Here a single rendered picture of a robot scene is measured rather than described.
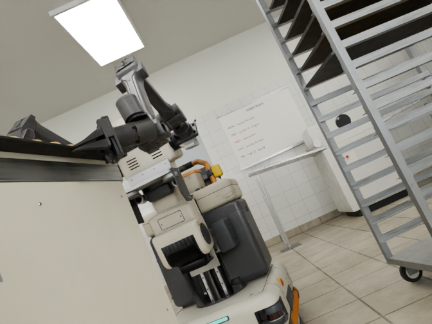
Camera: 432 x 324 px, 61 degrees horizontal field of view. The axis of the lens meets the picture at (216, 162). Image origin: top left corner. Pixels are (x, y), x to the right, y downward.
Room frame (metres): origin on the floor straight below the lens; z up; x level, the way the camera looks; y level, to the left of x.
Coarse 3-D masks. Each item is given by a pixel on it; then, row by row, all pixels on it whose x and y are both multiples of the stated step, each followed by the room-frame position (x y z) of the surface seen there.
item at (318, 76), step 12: (408, 24) 1.48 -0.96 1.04; (420, 24) 1.56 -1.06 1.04; (384, 36) 1.49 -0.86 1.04; (396, 36) 1.57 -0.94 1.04; (408, 36) 1.66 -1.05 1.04; (348, 48) 1.44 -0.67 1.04; (360, 48) 1.51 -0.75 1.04; (372, 48) 1.60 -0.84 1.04; (336, 60) 1.53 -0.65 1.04; (324, 72) 1.63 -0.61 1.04; (336, 72) 1.73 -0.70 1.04; (312, 84) 1.76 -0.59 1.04
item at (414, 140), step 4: (424, 132) 1.40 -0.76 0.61; (428, 132) 1.40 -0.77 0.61; (416, 136) 1.40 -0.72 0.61; (420, 136) 1.40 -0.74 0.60; (424, 136) 1.40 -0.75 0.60; (428, 136) 1.40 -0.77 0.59; (404, 140) 1.39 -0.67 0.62; (408, 140) 1.39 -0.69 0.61; (412, 140) 1.40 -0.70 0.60; (416, 140) 1.40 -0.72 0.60; (420, 140) 1.40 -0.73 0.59; (396, 144) 1.39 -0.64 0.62; (400, 144) 1.39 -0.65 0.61; (404, 144) 1.39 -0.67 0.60; (408, 144) 1.39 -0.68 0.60; (412, 144) 1.39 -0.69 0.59; (400, 148) 1.39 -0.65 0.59; (404, 148) 1.39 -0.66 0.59; (388, 156) 1.38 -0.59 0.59
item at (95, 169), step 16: (0, 160) 0.62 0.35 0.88; (16, 160) 0.66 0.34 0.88; (32, 160) 0.70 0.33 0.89; (48, 160) 0.74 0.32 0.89; (64, 160) 0.80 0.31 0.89; (80, 160) 0.86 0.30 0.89; (96, 160) 0.93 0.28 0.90; (0, 176) 0.61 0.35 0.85; (16, 176) 0.64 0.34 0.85; (32, 176) 0.68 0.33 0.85; (48, 176) 0.73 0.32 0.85; (64, 176) 0.78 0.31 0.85; (80, 176) 0.84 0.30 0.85; (96, 176) 0.90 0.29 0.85; (112, 176) 0.98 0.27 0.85
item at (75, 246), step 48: (0, 192) 0.58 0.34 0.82; (48, 192) 0.70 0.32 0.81; (96, 192) 0.85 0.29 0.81; (0, 240) 0.55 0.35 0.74; (48, 240) 0.65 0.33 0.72; (96, 240) 0.78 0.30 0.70; (144, 240) 0.99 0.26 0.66; (0, 288) 0.53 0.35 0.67; (48, 288) 0.61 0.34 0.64; (96, 288) 0.73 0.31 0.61; (144, 288) 0.89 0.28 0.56
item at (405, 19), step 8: (424, 8) 1.43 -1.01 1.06; (400, 16) 1.42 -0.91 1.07; (408, 16) 1.42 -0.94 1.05; (416, 16) 1.42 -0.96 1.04; (424, 16) 1.45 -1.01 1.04; (384, 24) 1.41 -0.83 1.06; (392, 24) 1.41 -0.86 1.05; (400, 24) 1.42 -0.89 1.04; (368, 32) 1.40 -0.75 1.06; (376, 32) 1.40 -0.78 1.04; (384, 32) 1.43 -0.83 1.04; (344, 40) 1.39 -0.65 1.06; (352, 40) 1.39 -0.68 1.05; (360, 40) 1.40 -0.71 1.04
